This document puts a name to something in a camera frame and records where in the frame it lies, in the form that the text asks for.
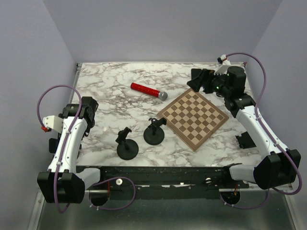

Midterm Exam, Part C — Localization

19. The wooden chessboard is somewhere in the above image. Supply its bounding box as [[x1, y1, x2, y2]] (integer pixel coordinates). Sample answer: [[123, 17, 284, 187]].
[[157, 89, 229, 151]]

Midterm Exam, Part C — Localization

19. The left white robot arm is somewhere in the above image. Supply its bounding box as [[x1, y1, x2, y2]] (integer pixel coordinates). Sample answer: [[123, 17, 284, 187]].
[[37, 97, 106, 204]]

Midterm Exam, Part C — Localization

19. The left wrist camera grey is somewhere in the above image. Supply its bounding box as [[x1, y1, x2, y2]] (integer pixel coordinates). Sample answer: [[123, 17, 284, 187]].
[[41, 115, 63, 133]]

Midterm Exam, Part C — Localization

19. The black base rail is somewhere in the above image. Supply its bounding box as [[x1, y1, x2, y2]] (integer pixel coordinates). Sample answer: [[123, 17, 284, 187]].
[[90, 166, 249, 200]]

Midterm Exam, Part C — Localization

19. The right phone holder black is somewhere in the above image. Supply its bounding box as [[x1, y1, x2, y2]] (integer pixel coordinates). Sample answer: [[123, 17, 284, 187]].
[[236, 131, 256, 149]]

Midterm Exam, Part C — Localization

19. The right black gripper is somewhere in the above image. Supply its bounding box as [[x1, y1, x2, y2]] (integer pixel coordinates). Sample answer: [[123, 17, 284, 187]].
[[187, 69, 231, 98]]

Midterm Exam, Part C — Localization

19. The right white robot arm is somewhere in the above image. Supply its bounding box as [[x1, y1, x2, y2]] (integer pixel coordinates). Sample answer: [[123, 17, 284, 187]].
[[187, 66, 301, 189]]

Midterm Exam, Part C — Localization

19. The black phone stand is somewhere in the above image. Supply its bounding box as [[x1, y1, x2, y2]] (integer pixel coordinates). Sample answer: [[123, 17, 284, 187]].
[[116, 127, 139, 161], [143, 117, 167, 146]]

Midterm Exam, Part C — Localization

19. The red toy microphone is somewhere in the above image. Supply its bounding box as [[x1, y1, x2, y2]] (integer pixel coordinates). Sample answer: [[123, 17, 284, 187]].
[[130, 82, 168, 101]]

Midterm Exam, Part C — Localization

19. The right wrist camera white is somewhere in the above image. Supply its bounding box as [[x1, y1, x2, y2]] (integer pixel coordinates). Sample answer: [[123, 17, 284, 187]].
[[214, 54, 231, 75]]

